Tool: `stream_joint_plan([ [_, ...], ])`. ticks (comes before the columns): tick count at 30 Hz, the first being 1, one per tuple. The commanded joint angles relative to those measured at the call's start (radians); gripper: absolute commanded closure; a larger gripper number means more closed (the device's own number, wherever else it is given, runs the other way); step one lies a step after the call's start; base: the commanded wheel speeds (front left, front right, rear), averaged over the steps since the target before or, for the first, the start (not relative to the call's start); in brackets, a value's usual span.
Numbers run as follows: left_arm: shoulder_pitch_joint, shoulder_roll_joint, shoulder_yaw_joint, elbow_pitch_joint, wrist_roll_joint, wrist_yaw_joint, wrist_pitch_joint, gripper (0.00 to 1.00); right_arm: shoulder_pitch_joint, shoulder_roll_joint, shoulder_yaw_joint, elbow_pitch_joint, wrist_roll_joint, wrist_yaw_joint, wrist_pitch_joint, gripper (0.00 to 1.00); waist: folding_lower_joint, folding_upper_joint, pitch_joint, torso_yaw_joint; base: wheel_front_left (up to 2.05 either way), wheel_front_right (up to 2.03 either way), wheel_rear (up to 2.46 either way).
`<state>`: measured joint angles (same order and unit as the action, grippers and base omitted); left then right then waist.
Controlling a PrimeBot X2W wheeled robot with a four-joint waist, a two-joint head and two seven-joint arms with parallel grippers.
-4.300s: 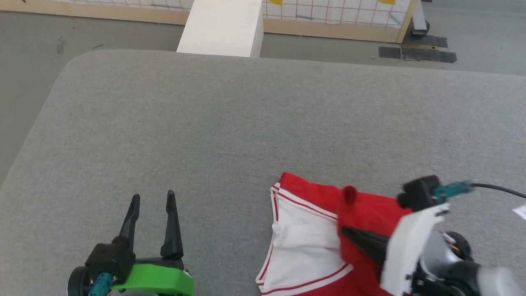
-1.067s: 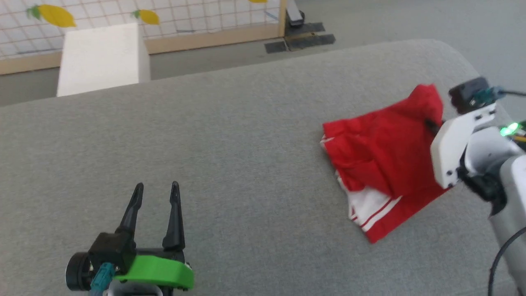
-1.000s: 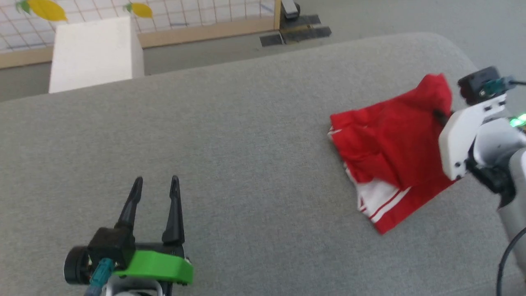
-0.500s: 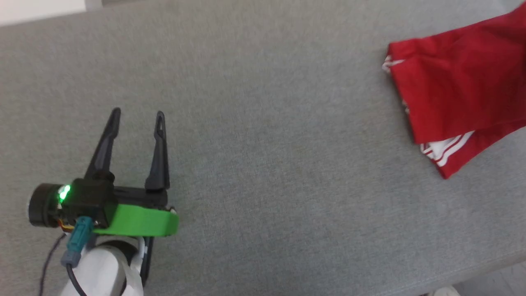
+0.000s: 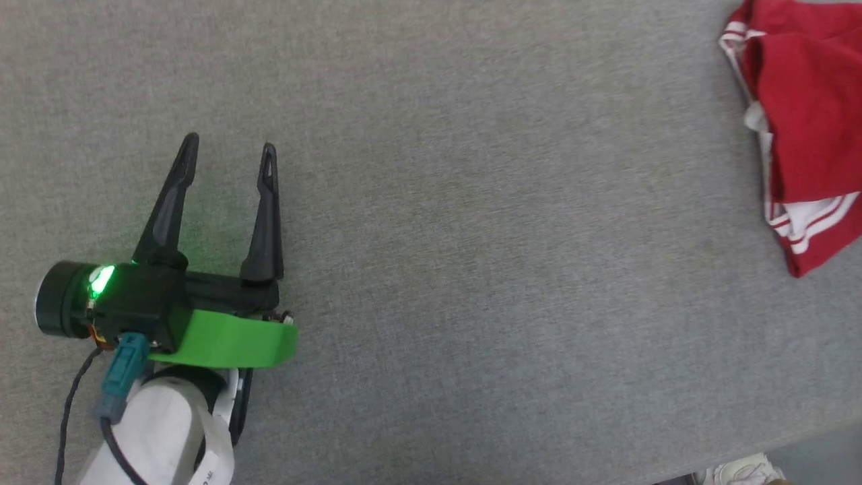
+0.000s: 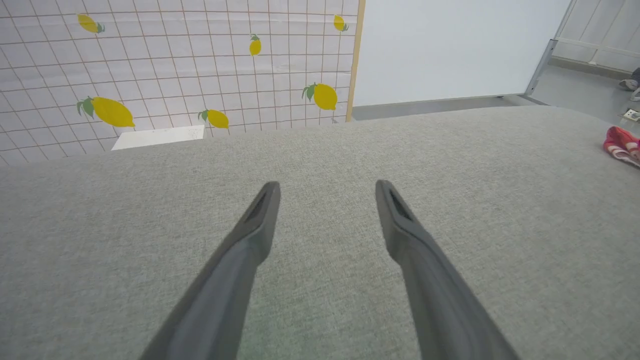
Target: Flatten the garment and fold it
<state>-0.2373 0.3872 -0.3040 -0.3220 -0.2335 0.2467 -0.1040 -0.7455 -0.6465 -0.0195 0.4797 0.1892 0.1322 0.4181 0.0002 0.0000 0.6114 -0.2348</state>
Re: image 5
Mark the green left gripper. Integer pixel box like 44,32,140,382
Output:
34,132,300,370

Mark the thin black left motor cable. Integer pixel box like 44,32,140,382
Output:
53,346,103,485

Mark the red and white jersey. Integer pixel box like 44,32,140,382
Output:
718,0,862,279

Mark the white shoe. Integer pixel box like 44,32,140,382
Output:
692,452,787,485

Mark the left camera cable teal plug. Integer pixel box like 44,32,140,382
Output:
94,331,151,485

